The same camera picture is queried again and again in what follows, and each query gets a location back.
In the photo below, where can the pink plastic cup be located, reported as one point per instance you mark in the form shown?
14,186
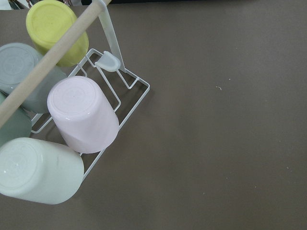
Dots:
82,114

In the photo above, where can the white plastic cup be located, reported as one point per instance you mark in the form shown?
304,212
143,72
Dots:
39,171

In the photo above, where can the mint plastic cup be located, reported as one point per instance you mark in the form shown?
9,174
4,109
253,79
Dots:
18,126

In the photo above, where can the yellow plastic cup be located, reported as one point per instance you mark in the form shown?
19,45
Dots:
46,22

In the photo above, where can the grey plastic cup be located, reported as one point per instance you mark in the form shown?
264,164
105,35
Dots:
17,60

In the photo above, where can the white wire cup rack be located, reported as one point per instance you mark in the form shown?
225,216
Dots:
109,60

